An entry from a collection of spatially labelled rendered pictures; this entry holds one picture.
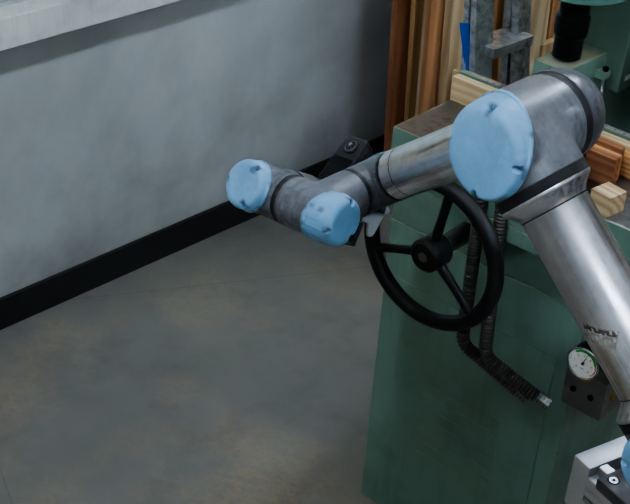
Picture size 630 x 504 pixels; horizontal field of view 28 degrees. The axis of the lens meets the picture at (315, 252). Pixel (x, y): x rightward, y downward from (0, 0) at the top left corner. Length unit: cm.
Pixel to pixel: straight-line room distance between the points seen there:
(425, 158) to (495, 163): 30
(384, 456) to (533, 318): 58
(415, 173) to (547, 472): 87
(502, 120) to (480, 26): 170
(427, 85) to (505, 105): 226
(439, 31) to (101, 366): 136
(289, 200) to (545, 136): 46
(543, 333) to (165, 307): 136
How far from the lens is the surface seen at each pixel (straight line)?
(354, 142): 196
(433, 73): 370
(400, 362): 255
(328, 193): 174
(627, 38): 230
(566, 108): 149
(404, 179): 177
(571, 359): 220
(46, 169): 319
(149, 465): 288
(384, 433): 268
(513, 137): 141
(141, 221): 347
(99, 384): 311
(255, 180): 178
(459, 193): 204
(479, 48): 313
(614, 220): 213
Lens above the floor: 192
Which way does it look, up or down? 32 degrees down
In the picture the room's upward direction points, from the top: 4 degrees clockwise
